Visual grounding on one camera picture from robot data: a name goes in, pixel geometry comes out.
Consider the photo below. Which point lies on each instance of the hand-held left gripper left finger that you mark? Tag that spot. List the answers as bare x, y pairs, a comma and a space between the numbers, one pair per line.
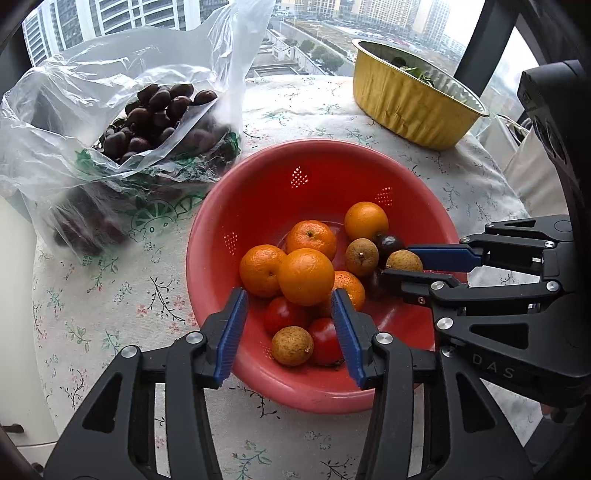
231, 337

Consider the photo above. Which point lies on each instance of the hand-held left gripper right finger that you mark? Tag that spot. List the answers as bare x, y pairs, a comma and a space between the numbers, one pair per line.
348, 337

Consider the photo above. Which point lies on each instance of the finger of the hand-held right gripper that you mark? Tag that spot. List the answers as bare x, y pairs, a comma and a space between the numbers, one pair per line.
443, 257
415, 281

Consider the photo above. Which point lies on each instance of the red tomato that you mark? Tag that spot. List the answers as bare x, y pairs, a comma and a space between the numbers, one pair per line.
327, 340
285, 314

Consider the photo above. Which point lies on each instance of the tan longan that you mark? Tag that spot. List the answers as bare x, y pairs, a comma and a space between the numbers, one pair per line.
404, 261
361, 257
292, 345

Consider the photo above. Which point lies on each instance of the dark brown chestnut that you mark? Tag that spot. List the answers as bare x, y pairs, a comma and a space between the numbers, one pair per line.
375, 284
390, 242

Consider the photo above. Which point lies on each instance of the mandarin orange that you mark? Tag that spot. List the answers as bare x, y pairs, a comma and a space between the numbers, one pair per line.
353, 286
262, 270
310, 239

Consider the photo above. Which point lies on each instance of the smooth orange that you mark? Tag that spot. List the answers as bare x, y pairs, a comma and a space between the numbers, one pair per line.
306, 277
366, 220

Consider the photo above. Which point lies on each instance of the red plastic colander bowl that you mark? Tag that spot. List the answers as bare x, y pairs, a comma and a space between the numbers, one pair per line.
277, 184

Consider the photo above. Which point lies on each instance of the large white bag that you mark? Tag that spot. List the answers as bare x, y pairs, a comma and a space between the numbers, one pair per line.
535, 180

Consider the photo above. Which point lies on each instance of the small white bag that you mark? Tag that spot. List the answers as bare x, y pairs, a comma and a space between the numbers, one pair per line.
496, 134

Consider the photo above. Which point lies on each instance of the gold foil container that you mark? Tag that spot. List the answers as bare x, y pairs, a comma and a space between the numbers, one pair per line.
406, 110

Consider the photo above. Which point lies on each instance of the green leafy vegetables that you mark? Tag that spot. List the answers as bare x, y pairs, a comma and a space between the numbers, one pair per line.
413, 69

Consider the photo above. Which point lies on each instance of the pile of bagged chestnuts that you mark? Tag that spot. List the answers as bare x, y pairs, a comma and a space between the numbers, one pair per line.
152, 115

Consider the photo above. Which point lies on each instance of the clear plastic bag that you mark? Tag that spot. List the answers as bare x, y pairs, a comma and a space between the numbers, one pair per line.
69, 92

